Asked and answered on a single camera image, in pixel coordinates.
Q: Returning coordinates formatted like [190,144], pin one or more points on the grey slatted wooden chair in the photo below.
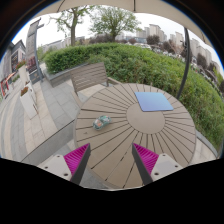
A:
[88,76]

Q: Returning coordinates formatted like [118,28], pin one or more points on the distant apartment buildings group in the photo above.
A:
[155,30]

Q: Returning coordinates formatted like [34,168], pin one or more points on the transparent green computer mouse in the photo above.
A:
[101,122]

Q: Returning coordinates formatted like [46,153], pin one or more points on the dark curved umbrella pole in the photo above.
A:
[185,63]

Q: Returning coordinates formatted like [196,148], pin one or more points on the tall grey sign pillar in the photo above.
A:
[31,46]

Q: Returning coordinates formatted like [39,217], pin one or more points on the beige patio umbrella canopy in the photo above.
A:
[100,3]

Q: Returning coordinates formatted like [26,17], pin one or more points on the thin sparse-leaved tree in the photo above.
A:
[72,30]

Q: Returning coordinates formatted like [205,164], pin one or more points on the round leafy tree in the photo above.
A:
[113,21]

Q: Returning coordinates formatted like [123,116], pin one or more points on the blue square mouse pad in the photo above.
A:
[153,101]

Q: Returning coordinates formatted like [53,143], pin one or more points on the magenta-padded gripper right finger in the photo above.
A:
[146,159]

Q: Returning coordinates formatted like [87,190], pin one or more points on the white planter box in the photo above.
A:
[23,75]
[28,103]

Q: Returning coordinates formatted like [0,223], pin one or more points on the dark grey low building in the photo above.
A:
[15,55]

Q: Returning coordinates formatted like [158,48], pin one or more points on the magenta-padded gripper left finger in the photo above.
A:
[75,159]

